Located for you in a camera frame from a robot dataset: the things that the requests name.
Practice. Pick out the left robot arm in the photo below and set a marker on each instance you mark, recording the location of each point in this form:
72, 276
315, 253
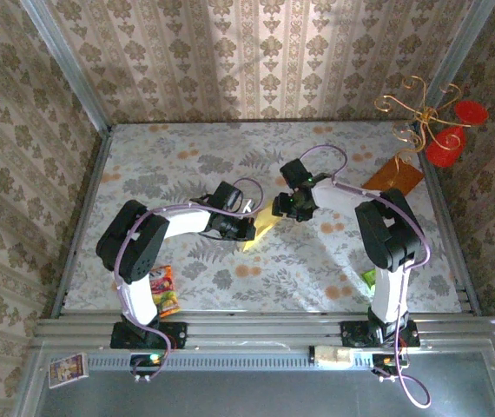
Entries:
130, 243

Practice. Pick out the grey metal floor sheet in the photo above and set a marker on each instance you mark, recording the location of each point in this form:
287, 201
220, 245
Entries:
273, 391

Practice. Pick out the floral table cover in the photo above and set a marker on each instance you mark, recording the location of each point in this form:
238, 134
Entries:
273, 295

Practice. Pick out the fruit candy bag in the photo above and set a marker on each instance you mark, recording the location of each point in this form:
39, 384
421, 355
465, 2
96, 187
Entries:
167, 295

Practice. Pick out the green packet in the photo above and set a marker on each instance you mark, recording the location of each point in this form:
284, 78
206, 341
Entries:
368, 278

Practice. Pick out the orange wooden base board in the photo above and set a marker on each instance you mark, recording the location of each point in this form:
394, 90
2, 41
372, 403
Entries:
404, 174

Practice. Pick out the small circuit board with LED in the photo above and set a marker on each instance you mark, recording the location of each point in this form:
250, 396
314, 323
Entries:
152, 358
386, 360

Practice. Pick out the white tape wrapped block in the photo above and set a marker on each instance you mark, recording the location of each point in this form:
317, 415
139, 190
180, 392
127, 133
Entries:
330, 356

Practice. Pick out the red disc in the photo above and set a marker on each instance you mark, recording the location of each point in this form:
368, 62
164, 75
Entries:
443, 150
471, 112

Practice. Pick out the small picture card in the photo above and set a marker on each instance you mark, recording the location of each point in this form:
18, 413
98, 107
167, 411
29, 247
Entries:
67, 369

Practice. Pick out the aluminium rail frame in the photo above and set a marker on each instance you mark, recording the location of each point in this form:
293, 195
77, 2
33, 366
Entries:
273, 330

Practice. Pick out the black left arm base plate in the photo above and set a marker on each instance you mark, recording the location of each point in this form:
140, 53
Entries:
173, 334

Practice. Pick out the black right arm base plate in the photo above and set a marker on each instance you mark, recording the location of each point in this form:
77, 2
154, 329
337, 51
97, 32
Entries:
351, 334

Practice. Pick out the grey metal corner post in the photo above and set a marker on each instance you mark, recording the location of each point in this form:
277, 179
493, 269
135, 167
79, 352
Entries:
460, 43
65, 65

